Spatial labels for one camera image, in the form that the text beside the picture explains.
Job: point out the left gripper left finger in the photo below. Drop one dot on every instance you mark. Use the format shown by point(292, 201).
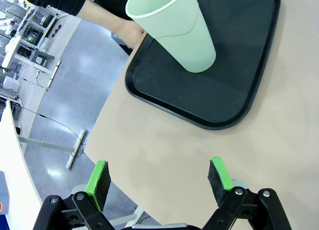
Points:
point(96, 185)

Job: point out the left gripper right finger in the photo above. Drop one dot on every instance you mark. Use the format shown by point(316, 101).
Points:
point(220, 180)

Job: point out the pale green plastic cup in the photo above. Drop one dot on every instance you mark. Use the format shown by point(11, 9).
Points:
point(179, 33)

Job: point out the white side table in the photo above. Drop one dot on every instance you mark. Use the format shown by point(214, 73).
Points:
point(17, 177)

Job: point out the grey metal shelf unit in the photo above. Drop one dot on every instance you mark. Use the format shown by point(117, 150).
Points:
point(35, 35)

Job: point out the black serving tray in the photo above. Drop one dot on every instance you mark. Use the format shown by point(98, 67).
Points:
point(224, 90)

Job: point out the person's right hand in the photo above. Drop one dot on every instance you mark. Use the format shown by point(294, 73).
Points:
point(132, 33)

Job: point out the person's right forearm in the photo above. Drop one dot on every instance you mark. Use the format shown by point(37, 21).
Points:
point(99, 16)

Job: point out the grey table leg foot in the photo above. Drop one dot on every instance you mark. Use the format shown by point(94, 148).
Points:
point(57, 145)

